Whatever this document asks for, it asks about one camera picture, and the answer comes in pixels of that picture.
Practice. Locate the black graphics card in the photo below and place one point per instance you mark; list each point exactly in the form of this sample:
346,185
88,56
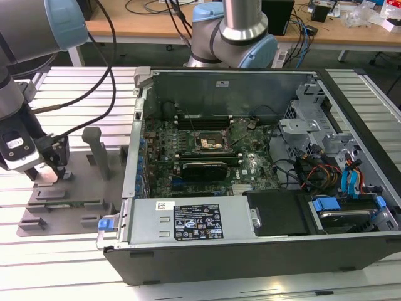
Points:
203,172

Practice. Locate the thin locking lever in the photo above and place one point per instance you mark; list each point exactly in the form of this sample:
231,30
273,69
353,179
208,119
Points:
191,120

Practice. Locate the black RAM slot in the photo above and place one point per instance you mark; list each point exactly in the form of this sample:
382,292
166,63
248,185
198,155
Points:
206,119
206,125

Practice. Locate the green motherboard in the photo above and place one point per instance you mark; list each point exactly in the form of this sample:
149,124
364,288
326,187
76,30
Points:
253,171

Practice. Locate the white cardboard box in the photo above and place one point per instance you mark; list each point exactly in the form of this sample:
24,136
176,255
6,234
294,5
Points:
393,26

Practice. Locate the wooden desk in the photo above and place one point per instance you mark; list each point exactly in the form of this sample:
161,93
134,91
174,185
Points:
141,28

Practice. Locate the silver metal drive cage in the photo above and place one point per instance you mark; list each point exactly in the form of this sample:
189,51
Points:
297,125

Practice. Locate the white power strip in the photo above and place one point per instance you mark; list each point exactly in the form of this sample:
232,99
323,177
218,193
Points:
282,59

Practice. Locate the wide black box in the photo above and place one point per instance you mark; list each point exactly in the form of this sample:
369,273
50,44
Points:
87,7

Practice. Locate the small silver heatsink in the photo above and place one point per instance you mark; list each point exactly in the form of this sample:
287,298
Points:
242,187

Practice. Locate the round coin battery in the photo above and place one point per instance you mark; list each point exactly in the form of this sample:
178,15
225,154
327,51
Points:
251,124

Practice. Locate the hard disk in blue carrier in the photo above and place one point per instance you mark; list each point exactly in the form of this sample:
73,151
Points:
344,216

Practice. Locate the tall black desktop box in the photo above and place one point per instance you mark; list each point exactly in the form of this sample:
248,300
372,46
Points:
279,15

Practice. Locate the grey parts rack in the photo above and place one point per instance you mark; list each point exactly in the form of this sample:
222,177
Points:
78,194

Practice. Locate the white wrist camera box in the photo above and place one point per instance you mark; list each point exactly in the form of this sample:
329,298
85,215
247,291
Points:
18,153

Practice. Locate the black plastic shroud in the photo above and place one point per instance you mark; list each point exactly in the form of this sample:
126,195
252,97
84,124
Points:
279,213

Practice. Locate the black PC case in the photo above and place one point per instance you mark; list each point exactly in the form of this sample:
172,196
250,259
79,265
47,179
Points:
250,260

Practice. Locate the small black device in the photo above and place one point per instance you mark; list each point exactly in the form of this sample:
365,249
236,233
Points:
311,30

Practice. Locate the grey case hinge block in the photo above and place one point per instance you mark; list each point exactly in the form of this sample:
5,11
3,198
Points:
141,75

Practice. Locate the clear plastic bags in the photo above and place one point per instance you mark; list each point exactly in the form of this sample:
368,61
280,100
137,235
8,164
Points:
360,14

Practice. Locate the small black box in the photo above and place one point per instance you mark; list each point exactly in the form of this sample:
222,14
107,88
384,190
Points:
319,14

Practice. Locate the CPU socket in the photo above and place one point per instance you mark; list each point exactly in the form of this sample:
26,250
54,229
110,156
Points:
208,142

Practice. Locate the grey power supply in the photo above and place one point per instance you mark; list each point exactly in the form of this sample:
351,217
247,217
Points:
147,219

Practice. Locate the blue case latch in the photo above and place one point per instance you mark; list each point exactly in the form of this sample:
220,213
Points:
105,225

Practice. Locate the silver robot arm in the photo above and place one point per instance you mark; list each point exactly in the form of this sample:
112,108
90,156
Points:
31,28

